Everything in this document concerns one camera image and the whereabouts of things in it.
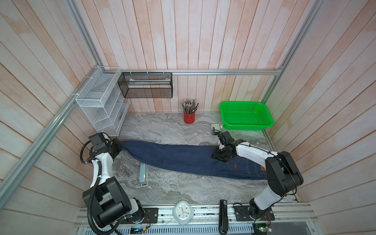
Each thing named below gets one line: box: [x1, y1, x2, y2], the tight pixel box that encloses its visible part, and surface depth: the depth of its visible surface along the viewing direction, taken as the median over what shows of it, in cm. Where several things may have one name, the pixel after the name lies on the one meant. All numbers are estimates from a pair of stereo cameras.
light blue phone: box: [139, 162, 148, 188], surface depth 85 cm
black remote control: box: [218, 199, 229, 235], surface depth 71 cm
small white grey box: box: [210, 123, 224, 132], surface depth 108 cm
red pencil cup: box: [183, 112, 196, 125], surface depth 114 cm
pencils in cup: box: [181, 98, 200, 115], surface depth 106 cm
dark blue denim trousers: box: [122, 140, 268, 179], surface depth 91 cm
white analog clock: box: [172, 200, 195, 226], surface depth 74 cm
